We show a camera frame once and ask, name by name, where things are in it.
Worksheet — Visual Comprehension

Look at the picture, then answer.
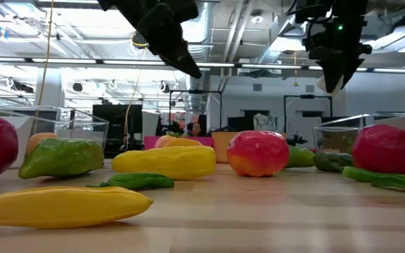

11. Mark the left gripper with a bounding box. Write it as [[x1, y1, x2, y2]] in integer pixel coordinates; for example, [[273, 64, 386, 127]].
[[96, 0, 203, 79]]

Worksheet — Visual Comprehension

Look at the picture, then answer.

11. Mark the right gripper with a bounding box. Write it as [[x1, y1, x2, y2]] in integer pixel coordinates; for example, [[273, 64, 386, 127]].
[[302, 17, 373, 93]]

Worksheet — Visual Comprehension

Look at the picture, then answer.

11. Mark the white toy garlic bulb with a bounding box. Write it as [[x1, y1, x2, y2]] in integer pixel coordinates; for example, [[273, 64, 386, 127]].
[[316, 74, 347, 95]]

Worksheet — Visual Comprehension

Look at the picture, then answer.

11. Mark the dark green toy cucumber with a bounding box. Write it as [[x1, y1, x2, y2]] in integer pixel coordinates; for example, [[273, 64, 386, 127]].
[[314, 151, 354, 173]]

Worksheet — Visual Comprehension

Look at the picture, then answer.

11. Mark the light green toy cucumber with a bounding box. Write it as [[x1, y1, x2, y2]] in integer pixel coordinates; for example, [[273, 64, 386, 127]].
[[285, 145, 316, 169]]

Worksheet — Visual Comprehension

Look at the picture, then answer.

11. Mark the orange toy fruit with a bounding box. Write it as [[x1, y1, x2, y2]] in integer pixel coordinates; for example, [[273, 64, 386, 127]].
[[154, 134, 203, 149], [25, 131, 59, 155]]

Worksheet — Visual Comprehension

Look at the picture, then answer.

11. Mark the yellow squash toy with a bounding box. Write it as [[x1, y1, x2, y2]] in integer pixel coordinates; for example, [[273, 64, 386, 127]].
[[112, 145, 217, 181], [0, 186, 154, 230]]

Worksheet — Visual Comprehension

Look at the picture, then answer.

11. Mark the green toy bok choy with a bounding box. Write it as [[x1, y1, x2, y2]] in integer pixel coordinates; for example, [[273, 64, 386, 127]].
[[342, 165, 405, 196]]

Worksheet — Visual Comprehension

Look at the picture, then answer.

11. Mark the green toy chili pepper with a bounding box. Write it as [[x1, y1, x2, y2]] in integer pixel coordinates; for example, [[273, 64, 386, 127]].
[[85, 171, 175, 192]]

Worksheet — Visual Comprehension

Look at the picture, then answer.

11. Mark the green toy bell pepper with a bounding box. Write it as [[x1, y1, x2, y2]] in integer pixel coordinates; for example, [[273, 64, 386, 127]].
[[18, 137, 105, 179]]

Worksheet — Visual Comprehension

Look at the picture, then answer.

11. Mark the clear plastic bin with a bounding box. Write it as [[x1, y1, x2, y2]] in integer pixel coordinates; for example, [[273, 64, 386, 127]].
[[311, 112, 405, 155], [0, 103, 110, 150]]

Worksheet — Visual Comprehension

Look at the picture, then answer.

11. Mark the white floral curtain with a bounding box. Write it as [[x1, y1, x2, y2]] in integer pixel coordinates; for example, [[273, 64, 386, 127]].
[[160, 111, 207, 137]]

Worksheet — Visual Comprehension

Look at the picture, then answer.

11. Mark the black background equipment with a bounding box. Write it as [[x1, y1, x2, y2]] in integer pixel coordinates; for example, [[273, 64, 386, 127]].
[[286, 135, 309, 147]]

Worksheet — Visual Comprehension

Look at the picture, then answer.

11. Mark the person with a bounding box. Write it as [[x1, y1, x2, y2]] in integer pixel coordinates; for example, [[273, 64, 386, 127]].
[[187, 121, 205, 138]]

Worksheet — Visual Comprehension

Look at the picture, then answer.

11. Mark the black cabinet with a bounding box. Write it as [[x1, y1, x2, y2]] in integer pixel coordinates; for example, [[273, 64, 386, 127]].
[[92, 104, 143, 159]]

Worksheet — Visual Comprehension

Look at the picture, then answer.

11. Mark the white bag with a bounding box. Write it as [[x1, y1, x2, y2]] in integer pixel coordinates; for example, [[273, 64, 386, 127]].
[[253, 112, 277, 134]]

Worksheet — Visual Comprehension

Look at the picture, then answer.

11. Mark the round ceiling fixture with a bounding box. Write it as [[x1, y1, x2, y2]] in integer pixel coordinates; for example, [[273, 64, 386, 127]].
[[250, 10, 264, 25]]

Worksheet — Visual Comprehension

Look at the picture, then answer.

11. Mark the overhead light bar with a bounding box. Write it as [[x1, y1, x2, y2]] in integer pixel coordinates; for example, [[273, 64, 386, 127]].
[[0, 56, 405, 75]]

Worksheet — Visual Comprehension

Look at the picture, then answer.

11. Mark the pink plastic basket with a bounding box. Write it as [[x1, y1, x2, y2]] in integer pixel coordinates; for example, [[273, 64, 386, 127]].
[[143, 136, 213, 151]]

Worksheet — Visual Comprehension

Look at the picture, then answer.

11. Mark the black monitor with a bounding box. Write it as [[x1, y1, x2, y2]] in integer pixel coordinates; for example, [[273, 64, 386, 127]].
[[227, 109, 256, 133]]

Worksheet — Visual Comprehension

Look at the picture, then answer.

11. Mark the yellow plastic basket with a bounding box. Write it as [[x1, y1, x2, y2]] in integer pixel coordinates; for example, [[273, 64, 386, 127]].
[[211, 131, 288, 164]]

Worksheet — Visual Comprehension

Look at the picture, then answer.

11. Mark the black overhead camera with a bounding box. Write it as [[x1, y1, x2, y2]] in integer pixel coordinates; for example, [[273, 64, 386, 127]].
[[131, 30, 148, 50]]

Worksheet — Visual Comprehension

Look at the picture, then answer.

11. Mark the silver spiral ventilation duct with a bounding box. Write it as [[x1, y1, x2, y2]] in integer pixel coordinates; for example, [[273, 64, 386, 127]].
[[188, 0, 213, 113]]

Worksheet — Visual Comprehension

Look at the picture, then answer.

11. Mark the black frame stand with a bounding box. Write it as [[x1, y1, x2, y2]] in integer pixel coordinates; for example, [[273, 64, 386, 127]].
[[283, 93, 334, 133]]

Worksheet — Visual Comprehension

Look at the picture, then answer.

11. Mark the yellow hanging cable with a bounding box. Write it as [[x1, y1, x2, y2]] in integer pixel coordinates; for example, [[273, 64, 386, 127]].
[[123, 41, 150, 151], [33, 0, 55, 134]]

